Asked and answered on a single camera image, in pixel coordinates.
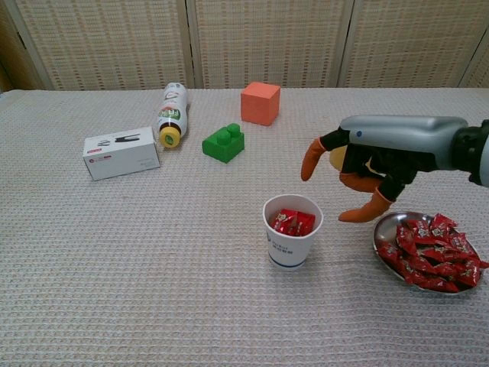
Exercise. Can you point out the white stapler box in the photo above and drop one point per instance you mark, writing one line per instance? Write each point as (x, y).
(122, 160)

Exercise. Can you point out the pile of red candies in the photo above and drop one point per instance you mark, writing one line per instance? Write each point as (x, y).
(428, 252)

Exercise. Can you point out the oval steel plate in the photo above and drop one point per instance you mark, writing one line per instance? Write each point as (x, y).
(386, 229)

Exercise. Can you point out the green toy building block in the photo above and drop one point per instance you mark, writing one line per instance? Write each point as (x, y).
(223, 151)

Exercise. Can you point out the beige woven tablecloth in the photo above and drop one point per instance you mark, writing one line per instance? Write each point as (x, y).
(153, 267)

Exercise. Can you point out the woven folding screen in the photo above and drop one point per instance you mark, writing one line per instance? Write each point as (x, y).
(267, 38)

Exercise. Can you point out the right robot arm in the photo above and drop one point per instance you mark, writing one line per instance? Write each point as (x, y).
(477, 153)

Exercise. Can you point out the white paper cup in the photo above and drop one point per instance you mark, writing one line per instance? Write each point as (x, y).
(286, 252)

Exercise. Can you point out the yellow capped drink bottle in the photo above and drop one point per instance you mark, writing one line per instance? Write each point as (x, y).
(172, 114)

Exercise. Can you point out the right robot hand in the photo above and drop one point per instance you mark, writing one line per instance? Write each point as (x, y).
(401, 137)

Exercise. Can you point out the yellow packing tape roll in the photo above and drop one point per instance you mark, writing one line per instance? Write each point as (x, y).
(337, 158)

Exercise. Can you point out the red candy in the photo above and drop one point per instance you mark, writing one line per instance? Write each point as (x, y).
(282, 219)
(305, 221)

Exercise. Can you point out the orange foam cube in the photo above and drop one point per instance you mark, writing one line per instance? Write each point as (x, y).
(260, 107)

